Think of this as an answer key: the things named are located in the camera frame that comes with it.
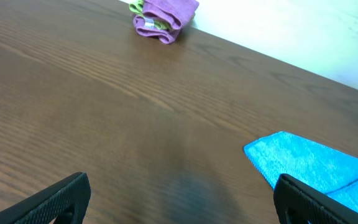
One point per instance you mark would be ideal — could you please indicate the green cloth under purple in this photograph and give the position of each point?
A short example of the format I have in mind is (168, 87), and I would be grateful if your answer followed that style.
(137, 8)

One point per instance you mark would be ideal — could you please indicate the blue microfiber cloth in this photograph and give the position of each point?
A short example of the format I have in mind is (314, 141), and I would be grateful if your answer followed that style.
(329, 171)

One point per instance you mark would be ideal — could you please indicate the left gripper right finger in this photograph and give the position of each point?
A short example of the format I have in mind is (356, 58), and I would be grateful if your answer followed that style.
(295, 202)

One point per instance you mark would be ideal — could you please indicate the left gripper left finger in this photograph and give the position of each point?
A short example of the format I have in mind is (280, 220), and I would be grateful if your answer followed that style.
(63, 202)

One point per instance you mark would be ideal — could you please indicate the purple folded cloth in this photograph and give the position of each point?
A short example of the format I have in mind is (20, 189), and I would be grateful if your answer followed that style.
(178, 13)

